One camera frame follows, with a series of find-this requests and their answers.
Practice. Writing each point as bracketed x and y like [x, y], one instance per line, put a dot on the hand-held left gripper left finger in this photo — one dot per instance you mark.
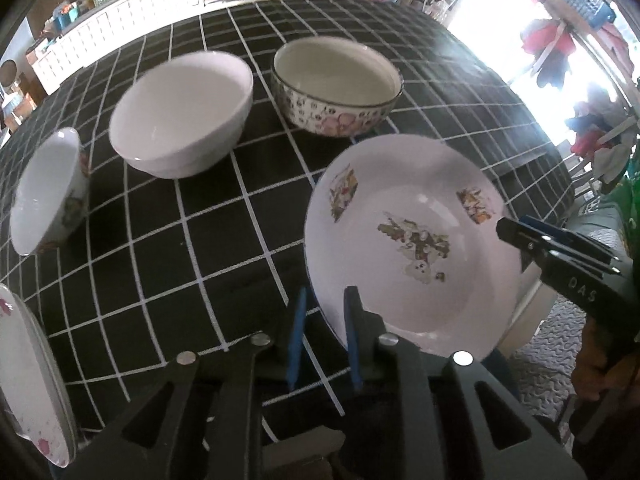
[298, 345]

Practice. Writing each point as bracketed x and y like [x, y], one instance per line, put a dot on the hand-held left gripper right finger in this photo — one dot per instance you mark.
[353, 345]

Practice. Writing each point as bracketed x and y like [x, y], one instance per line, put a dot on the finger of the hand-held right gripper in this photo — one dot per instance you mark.
[570, 240]
[525, 242]

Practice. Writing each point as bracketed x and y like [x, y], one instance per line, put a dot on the white cartoon print plate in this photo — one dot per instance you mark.
[440, 305]

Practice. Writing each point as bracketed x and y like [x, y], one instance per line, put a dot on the large pink flower bowl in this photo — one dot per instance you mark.
[335, 75]

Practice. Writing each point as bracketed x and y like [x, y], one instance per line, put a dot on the plain white bowl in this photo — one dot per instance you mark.
[175, 110]

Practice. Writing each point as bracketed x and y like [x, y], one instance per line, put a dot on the small floral bowl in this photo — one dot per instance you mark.
[45, 195]

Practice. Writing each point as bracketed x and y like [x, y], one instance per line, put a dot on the person's right hand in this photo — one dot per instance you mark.
[592, 365]

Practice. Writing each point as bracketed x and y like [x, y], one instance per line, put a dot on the black white grid tablecloth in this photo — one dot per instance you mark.
[200, 240]

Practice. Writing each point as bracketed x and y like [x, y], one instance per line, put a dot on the red hanging garment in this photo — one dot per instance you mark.
[547, 50]

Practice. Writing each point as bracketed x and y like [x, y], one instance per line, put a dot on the white pink print plate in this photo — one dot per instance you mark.
[30, 385]

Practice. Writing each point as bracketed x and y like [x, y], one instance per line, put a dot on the white drawer cabinet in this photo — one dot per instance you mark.
[140, 5]

